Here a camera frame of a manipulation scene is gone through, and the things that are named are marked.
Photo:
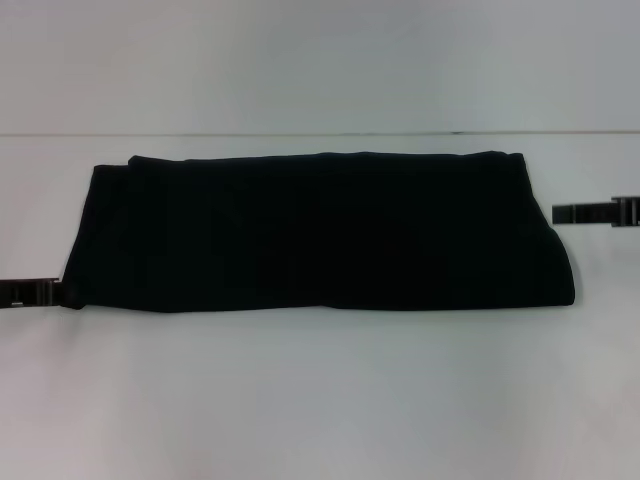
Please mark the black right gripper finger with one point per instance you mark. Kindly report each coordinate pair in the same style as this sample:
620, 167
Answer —
582, 214

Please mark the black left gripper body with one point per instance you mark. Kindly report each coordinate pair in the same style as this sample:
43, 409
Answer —
7, 293

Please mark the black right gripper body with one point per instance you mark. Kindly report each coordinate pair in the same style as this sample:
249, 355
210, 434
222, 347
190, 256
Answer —
629, 212

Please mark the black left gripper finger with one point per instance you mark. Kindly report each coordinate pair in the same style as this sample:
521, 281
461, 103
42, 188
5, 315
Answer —
37, 293

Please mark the black shirt with FREE print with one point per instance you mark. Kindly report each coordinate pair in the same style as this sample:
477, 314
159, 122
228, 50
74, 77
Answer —
320, 235

